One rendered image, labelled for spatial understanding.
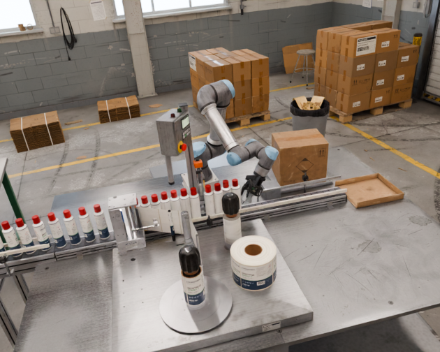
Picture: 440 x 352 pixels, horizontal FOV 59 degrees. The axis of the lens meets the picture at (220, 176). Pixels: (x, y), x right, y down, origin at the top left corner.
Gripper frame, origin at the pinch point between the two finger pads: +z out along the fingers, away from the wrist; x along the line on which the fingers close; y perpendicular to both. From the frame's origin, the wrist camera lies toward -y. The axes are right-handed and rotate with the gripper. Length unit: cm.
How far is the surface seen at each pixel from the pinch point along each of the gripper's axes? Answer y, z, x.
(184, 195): 1.9, 5.7, -34.2
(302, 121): -200, -23, 132
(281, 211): 5.9, -3.8, 22.0
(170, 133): 0, -24, -54
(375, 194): 5, -32, 75
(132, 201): 13, 11, -61
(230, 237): 32.1, 5.2, -14.7
